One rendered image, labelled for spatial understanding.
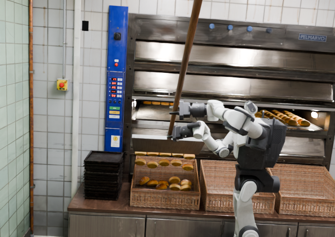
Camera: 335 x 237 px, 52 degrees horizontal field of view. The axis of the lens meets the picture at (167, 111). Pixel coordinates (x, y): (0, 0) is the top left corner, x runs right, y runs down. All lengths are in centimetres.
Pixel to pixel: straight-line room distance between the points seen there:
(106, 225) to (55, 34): 164
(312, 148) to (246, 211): 126
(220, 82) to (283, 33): 69
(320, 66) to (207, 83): 101
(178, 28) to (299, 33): 106
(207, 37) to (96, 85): 106
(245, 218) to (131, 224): 90
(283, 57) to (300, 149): 87
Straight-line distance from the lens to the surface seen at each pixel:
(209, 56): 304
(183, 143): 263
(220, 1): 308
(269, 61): 316
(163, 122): 308
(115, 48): 300
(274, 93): 320
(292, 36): 325
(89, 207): 281
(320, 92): 337
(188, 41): 141
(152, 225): 281
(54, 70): 315
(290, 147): 337
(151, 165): 302
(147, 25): 303
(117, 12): 301
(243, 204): 236
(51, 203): 348
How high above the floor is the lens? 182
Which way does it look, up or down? 10 degrees down
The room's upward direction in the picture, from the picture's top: 4 degrees clockwise
